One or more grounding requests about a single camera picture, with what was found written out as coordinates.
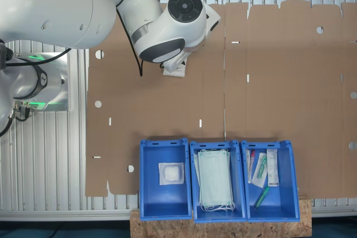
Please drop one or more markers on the printed white cotton packet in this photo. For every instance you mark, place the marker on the printed white cotton packet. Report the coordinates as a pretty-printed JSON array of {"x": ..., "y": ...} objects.
[{"x": 181, "y": 72}]

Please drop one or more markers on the clear-faced cotton packet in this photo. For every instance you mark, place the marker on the clear-faced cotton packet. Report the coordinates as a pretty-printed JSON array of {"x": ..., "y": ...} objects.
[{"x": 171, "y": 173}]

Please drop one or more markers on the blue bin with cotton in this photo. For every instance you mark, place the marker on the blue bin with cotton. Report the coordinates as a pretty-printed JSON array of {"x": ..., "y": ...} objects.
[{"x": 164, "y": 201}]

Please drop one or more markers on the brown cardboard sheet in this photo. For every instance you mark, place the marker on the brown cardboard sheet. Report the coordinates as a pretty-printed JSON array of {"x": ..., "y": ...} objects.
[
  {"x": 293, "y": 96},
  {"x": 111, "y": 143}
]

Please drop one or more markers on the white face mask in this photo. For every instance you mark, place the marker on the white face mask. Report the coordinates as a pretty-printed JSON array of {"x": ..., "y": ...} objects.
[
  {"x": 196, "y": 171},
  {"x": 214, "y": 176}
]

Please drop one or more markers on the red-capped swab packet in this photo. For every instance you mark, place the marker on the red-capped swab packet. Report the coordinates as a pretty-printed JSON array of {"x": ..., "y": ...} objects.
[{"x": 250, "y": 165}]

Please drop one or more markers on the blue bin with masks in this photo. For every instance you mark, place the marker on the blue bin with masks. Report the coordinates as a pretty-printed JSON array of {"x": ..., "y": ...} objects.
[{"x": 240, "y": 182}]

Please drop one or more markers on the green item clear packet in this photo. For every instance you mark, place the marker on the green item clear packet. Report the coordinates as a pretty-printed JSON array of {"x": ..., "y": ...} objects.
[{"x": 260, "y": 171}]

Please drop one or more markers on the long printed white packet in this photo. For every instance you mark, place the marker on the long printed white packet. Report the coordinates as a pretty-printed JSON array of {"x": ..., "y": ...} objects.
[{"x": 272, "y": 168}]

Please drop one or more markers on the loose green tube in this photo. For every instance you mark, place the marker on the loose green tube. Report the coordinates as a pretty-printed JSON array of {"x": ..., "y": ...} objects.
[{"x": 262, "y": 197}]

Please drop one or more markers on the blue bin with tubes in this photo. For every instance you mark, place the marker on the blue bin with tubes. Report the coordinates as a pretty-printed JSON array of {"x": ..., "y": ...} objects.
[{"x": 284, "y": 193}]

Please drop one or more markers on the chipboard block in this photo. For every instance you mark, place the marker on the chipboard block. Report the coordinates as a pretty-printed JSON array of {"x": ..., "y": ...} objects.
[{"x": 223, "y": 229}]

